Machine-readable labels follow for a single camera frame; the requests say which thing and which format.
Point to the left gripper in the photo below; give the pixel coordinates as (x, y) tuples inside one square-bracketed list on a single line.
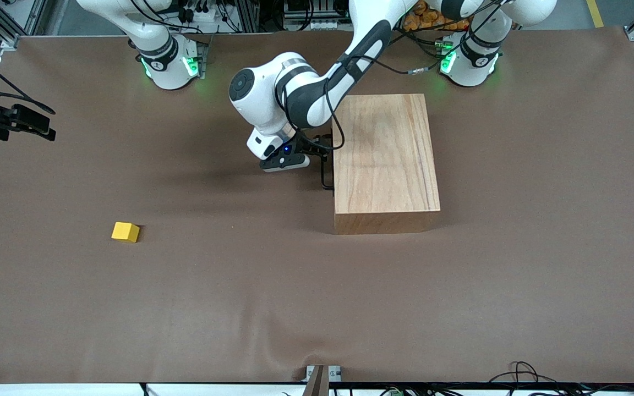
[(310, 146)]

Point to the yellow wooden block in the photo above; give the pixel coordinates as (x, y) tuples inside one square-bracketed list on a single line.
[(124, 232)]

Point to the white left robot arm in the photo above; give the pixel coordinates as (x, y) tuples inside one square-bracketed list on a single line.
[(262, 104)]

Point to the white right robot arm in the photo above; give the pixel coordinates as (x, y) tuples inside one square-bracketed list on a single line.
[(157, 49)]

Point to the light wooden drawer cabinet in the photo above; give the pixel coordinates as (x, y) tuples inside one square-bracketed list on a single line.
[(383, 165)]

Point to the metal equipment rack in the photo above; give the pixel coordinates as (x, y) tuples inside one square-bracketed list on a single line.
[(317, 25)]

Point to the brown table mat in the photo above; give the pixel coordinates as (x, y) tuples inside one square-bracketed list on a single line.
[(295, 302)]

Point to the pile of orange bags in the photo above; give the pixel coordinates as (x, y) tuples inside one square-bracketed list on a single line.
[(421, 22)]

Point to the metal table edge bracket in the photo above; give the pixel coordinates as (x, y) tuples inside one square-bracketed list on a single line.
[(317, 379)]

